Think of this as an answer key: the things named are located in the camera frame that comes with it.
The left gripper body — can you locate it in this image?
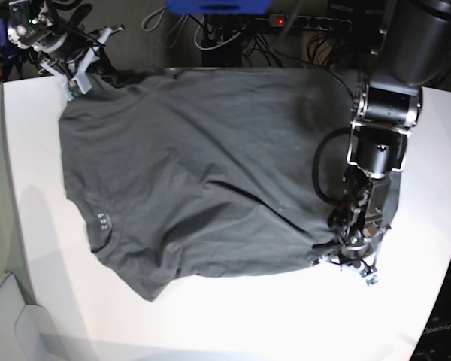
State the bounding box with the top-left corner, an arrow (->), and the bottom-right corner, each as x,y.
338,241 -> 380,269

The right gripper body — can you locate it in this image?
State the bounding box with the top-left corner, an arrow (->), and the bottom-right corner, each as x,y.
47,35 -> 92,74

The dark grey t-shirt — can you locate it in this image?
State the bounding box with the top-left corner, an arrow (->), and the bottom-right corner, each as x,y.
58,67 -> 401,302

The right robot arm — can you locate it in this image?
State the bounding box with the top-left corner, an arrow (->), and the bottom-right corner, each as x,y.
7,1 -> 124,89

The blue box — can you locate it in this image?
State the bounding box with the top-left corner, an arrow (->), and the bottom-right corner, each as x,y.
167,0 -> 271,14

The black power strip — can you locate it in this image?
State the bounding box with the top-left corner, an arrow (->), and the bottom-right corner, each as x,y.
268,14 -> 353,32

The grey chair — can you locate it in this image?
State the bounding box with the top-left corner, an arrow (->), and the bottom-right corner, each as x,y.
0,273 -> 70,360

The white cable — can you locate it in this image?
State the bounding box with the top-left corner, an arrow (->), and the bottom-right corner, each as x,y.
193,22 -> 245,51

